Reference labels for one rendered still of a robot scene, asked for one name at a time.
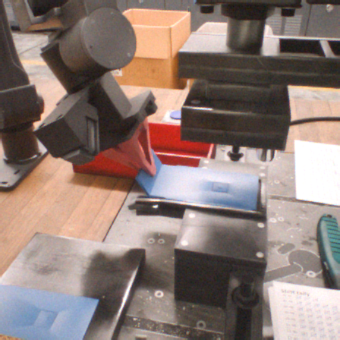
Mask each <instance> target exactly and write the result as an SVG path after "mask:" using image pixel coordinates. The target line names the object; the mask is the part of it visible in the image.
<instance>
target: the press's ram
mask: <svg viewBox="0 0 340 340"><path fill-rule="evenodd" d="M274 13H275V5H262V6H258V5H222V9H221V11H220V14H221V15H222V16H224V17H227V18H228V19H227V29H226V33H201V32H192V34H191V35H190V37H189V39H188V40H187V42H186V43H185V44H184V45H183V47H182V48H181V49H180V50H179V52H178V77H179V78H187V79H194V82H193V83H192V85H191V87H190V89H189V91H188V93H187V95H186V97H185V99H184V103H183V106H182V107H181V140H182V141H189V142H197V143H211V144H218V145H226V146H240V147H248V148H256V149H257V158H258V159H259V160H260V161H261V162H272V161H273V160H274V158H275V157H276V152H277V150H278V151H285V149H286V145H287V140H288V133H289V128H290V124H291V105H290V98H289V91H288V85H290V86H301V87H321V88H332V89H340V39H336V38H321V37H305V36H264V32H265V26H266V19H267V18H269V17H270V16H272V15H273V14H274Z"/></svg>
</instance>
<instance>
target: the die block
mask: <svg viewBox="0 0 340 340"><path fill-rule="evenodd" d="M238 270H240V271H245V272H254V273H256V274H257V275H258V276H259V277H260V278H261V279H262V280H263V282H264V279H265V274H266V269H258V268H253V267H248V266H239V265H234V264H229V263H220V262H215V261H209V260H201V259H195V258H190V257H182V256H177V255H175V296H174V298H175V299H176V300H181V301H189V302H194V303H195V304H202V305H205V306H210V307H218V308H222V309H226V302H227V295H228V283H229V276H230V275H231V274H232V273H234V272H237V271H238Z"/></svg>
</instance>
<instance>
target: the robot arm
mask: <svg viewBox="0 0 340 340"><path fill-rule="evenodd" d="M9 2H10V3H11V4H12V5H13V8H14V12H15V14H16V17H17V21H18V23H19V26H20V30H21V32H25V31H31V30H32V31H35V30H44V29H49V28H55V27H61V28H59V29H58V30H56V31H55V32H53V33H51V34H49V35H48V36H47V37H48V43H47V44H46V45H45V46H43V47H42V48H41V49H40V51H41V53H39V56H41V57H42V59H43V61H44V62H45V63H46V64H47V65H48V67H49V69H50V70H51V71H52V73H53V74H54V75H55V77H56V78H57V79H58V81H59V83H60V84H61V85H62V86H63V87H64V89H65V90H66V92H67V94H66V95H65V96H63V97H62V98H61V99H60V100H59V101H58V102H57V103H56V105H57V107H56V108H55V109H54V110H53V111H52V112H51V113H50V114H49V115H48V116H47V117H46V118H45V119H44V120H43V121H42V122H41V123H40V124H39V126H38V127H37V128H36V129H35V126H34V122H37V121H41V114H43V113H44V110H45V101H44V98H43V95H42V94H41V92H40V91H38V90H36V84H35V83H31V82H30V78H29V74H28V73H27V71H26V70H25V68H24V65H23V63H21V61H20V58H19V56H18V53H17V50H16V47H15V44H14V39H13V36H12V32H11V27H10V24H9V21H8V16H7V12H6V9H5V3H4V0H0V139H1V142H2V147H3V150H4V152H3V155H2V156H3V158H1V159H0V191H5V192H10V191H13V190H15V189H16V188H17V187H18V186H19V185H20V184H21V183H22V181H23V180H24V179H25V178H26V177H27V176H28V175H29V174H30V173H31V172H32V171H33V170H34V169H35V168H36V167H37V166H38V165H39V164H40V163H41V162H42V161H43V160H44V159H45V158H46V157H47V155H48V154H51V156H52V157H53V158H55V159H58V158H61V159H63V160H64V161H67V162H70V163H72V164H75V165H78V166H82V165H85V164H87V163H89V162H92V161H95V156H98V155H99V153H100V152H101V153H102V154H103V155H104V156H105V157H107V158H110V159H111V160H113V161H116V162H118V163H121V164H122V165H125V166H127V167H129V168H132V169H133V170H134V171H136V172H139V170H140V168H142V169H143V170H144V171H145V172H146V173H147V174H149V175H150V176H151V177H152V178H153V177H154V176H155V174H156V166H155V162H154V159H153V154H152V150H151V147H150V132H149V123H148V117H147V116H151V115H154V114H156V112H157V110H158V108H159V107H158V106H157V104H156V103H155V101H156V98H155V96H154V95H153V92H152V91H151V90H148V91H146V92H144V93H141V94H140V95H138V96H135V97H133V98H131V99H128V98H127V97H126V95H125V94H124V92H123V90H122V89H121V88H120V86H119V84H118V82H117V81H116V79H115V78H114V77H113V75H112V73H111V72H110V71H115V70H118V69H121V68H124V67H125V66H127V65H128V64H129V63H130V62H131V61H132V59H133V57H134V55H135V52H136V49H137V38H136V34H135V32H134V28H133V27H132V25H131V22H130V21H129V20H128V19H127V18H126V17H125V16H124V15H123V14H122V13H121V12H120V11H119V7H118V2H117V0H9ZM137 138H139V140H138V139H137ZM139 141H140V143H139ZM140 144H141V145H140ZM145 158H146V159H145Z"/></svg>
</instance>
